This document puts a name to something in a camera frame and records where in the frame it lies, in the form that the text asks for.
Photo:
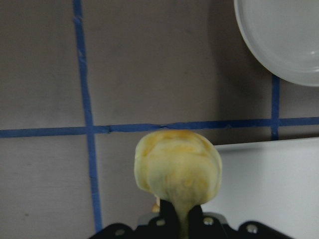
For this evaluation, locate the white shallow dish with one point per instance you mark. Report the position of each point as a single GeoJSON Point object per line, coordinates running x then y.
{"type": "Point", "coordinates": [283, 35]}

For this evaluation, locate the yellow bread loaf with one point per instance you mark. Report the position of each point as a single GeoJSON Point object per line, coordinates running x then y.
{"type": "Point", "coordinates": [181, 167]}

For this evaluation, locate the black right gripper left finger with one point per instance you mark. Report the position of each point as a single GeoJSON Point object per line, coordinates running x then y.
{"type": "Point", "coordinates": [168, 214]}

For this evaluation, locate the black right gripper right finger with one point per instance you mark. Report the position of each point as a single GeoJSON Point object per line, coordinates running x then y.
{"type": "Point", "coordinates": [195, 222]}

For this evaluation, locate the white rectangular tray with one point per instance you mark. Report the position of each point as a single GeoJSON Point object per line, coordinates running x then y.
{"type": "Point", "coordinates": [273, 182]}

